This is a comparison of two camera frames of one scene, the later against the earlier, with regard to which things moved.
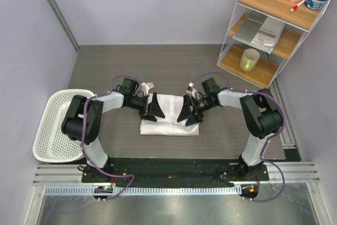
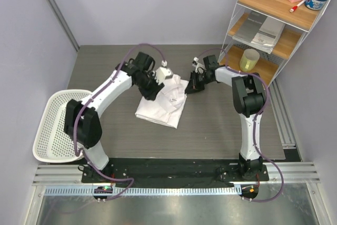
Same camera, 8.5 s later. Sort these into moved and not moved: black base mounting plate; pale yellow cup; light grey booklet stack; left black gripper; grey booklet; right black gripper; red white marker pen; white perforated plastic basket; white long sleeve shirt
Moved: right black gripper; white long sleeve shirt; left black gripper
Not moved: grey booklet; black base mounting plate; light grey booklet stack; red white marker pen; white perforated plastic basket; pale yellow cup
